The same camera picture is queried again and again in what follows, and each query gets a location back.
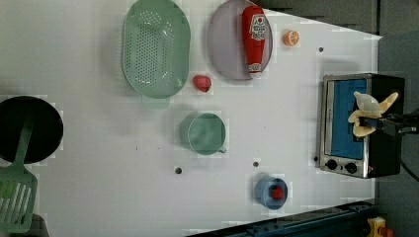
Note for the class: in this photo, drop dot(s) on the red toy strawberry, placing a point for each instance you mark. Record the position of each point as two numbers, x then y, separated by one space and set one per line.
202 83

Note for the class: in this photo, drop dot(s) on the green slotted spatula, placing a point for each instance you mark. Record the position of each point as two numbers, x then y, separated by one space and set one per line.
19 187

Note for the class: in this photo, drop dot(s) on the green mug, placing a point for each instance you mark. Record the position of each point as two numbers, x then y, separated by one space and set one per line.
203 133

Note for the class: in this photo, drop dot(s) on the silver toaster oven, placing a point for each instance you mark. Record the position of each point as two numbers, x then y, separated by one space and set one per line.
340 151

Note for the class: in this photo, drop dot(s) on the blue metal frame rail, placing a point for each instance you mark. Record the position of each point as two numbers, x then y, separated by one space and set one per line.
346 220

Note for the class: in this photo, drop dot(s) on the grey round plate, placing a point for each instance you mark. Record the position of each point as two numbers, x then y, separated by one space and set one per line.
225 43

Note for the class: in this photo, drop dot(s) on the orange slice toy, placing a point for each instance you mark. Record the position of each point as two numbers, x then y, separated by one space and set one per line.
291 38

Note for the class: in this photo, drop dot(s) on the peeled toy banana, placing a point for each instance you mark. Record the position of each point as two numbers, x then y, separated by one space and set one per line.
369 108

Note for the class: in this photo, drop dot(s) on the yellow red clamp object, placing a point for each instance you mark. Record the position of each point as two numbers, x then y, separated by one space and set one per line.
378 228

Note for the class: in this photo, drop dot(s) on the small red toy in cup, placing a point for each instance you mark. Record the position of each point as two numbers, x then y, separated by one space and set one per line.
277 193

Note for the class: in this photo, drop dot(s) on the red plush ketchup bottle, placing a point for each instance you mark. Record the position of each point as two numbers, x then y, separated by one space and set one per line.
254 27

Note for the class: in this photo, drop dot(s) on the green perforated colander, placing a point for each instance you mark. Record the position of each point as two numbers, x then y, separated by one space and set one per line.
156 51

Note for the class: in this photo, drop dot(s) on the black round pan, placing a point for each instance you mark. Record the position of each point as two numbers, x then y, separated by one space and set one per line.
47 131

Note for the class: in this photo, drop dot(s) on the blue cup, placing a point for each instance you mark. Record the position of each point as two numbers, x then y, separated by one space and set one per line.
263 192

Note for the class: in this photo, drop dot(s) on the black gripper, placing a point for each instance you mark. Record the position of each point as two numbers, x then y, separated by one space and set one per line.
405 124

